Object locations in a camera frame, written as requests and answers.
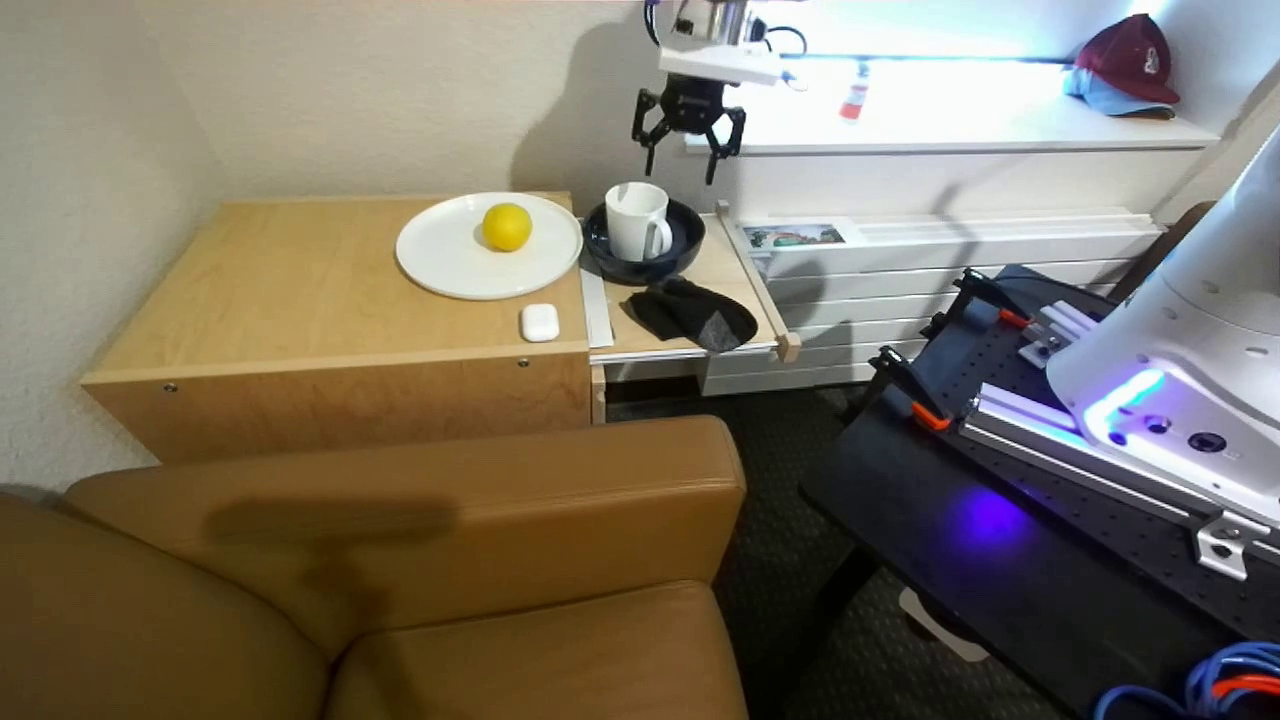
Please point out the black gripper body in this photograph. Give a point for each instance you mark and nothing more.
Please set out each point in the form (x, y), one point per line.
(691, 107)

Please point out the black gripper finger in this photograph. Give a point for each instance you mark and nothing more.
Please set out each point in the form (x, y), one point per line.
(647, 125)
(724, 142)

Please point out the white ceramic mug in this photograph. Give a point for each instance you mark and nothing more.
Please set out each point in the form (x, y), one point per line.
(635, 222)

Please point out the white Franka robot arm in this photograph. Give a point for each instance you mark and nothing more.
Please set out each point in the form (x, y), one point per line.
(1203, 361)

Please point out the dark blue bowl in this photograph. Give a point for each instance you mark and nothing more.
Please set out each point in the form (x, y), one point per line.
(681, 245)

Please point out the printed pamphlet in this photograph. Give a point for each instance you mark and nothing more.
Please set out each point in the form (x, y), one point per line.
(796, 238)

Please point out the small white pill bottle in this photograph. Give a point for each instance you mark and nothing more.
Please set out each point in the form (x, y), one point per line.
(855, 99)

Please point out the pull-out wooden desk shelf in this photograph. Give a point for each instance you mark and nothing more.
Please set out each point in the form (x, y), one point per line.
(744, 285)

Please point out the yellow lemon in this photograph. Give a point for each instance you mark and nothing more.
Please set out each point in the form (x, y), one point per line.
(506, 224)

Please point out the white earbuds case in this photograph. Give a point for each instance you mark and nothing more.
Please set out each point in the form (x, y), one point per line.
(536, 322)

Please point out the white round plate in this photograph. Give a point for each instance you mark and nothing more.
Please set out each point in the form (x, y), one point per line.
(455, 263)

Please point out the orange black clamp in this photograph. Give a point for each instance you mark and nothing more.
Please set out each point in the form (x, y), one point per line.
(918, 411)
(999, 308)

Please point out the light wooden desk cabinet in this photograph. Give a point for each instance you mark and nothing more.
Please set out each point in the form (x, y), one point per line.
(304, 322)

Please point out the dark red baseball cap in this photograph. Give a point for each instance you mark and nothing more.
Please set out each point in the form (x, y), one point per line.
(1129, 58)

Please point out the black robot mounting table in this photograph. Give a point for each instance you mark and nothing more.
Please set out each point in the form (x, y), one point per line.
(986, 535)

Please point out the tan leather armchair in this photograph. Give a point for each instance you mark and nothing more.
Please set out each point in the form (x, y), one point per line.
(443, 584)

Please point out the white wall heater unit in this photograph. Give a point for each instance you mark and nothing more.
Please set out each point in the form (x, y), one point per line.
(933, 274)

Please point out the silver aluminium rail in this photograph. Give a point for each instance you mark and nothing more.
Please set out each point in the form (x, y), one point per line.
(1066, 454)

